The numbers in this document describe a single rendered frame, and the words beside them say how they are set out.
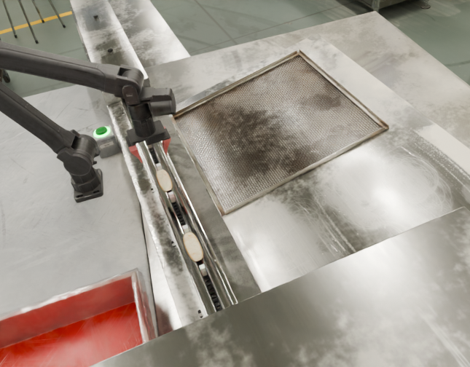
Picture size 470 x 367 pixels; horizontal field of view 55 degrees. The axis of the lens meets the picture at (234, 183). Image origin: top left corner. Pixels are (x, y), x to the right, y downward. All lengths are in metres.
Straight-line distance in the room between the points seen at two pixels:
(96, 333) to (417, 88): 1.28
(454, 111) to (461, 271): 1.10
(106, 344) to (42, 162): 0.78
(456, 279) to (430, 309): 0.05
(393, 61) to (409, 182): 0.81
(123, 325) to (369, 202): 0.64
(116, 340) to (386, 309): 0.73
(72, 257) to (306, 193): 0.65
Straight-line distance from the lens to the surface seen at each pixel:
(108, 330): 1.14
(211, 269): 1.12
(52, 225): 1.43
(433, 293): 0.54
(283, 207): 1.14
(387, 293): 0.53
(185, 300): 1.07
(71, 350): 1.15
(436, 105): 1.64
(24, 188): 1.61
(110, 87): 1.20
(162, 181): 1.35
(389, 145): 1.23
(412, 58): 1.89
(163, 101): 1.22
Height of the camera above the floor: 1.75
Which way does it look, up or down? 44 degrees down
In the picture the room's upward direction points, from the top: 10 degrees counter-clockwise
